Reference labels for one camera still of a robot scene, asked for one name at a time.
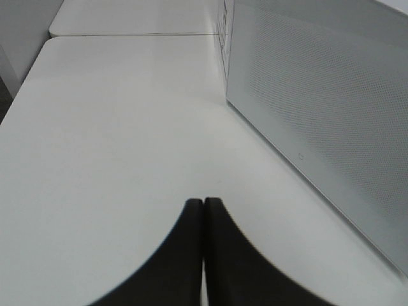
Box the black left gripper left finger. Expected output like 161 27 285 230
92 199 203 305

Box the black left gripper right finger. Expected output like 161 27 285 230
204 198 329 305

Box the white microwave door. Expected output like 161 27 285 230
227 1 407 273

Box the white microwave oven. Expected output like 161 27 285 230
216 0 235 83

